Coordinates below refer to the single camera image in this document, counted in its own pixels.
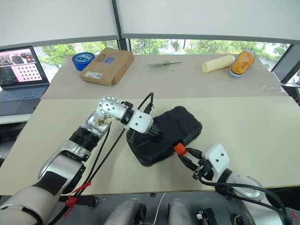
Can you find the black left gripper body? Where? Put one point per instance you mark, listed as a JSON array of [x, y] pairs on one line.
[[155, 131]]

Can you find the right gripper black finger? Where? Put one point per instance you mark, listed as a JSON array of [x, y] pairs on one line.
[[195, 152], [188, 164]]

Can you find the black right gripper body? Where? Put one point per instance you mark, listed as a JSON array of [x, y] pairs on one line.
[[205, 170]]

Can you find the black plastic tool case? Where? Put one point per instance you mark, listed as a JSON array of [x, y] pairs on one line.
[[178, 126]]

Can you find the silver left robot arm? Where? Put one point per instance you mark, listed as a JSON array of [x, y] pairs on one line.
[[61, 161]]

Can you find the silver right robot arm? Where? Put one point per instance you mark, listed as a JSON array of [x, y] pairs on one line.
[[246, 187]]

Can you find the black box with white button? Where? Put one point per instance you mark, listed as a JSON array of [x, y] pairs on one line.
[[207, 216]]

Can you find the grey rounded robot leg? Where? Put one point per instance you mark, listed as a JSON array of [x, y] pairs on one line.
[[126, 213], [180, 213]]

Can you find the brown cardboard box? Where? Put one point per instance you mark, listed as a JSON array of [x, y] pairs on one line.
[[110, 68]]

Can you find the dark window mullion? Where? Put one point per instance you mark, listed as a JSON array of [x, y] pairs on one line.
[[124, 45]]

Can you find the blue tape roll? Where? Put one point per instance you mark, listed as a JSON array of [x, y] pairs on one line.
[[78, 63]]

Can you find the cream foam cylinder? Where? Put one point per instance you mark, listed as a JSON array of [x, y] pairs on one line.
[[218, 63]]

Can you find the yellow canvas sneaker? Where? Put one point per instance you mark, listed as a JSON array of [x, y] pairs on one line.
[[242, 63]]

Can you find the open dark laptop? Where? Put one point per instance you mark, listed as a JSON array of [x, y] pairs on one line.
[[21, 93]]

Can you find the dark framed monitor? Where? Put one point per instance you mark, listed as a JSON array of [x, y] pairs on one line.
[[284, 68]]

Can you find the white roller blind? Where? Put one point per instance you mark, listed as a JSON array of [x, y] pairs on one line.
[[211, 16], [58, 18]]

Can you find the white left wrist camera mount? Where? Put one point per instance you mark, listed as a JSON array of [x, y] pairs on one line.
[[140, 122]]

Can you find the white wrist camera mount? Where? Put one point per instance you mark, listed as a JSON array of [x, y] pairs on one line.
[[140, 122], [218, 157]]

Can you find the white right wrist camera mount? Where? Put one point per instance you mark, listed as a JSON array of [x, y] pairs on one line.
[[218, 157]]

